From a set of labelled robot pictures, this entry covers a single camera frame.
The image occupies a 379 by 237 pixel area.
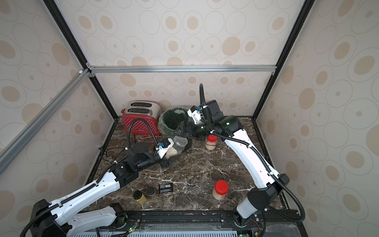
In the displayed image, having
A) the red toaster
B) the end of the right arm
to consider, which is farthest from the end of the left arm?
the red toaster

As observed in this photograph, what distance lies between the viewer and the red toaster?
0.99 metres

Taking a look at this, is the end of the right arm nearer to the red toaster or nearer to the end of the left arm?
the end of the left arm
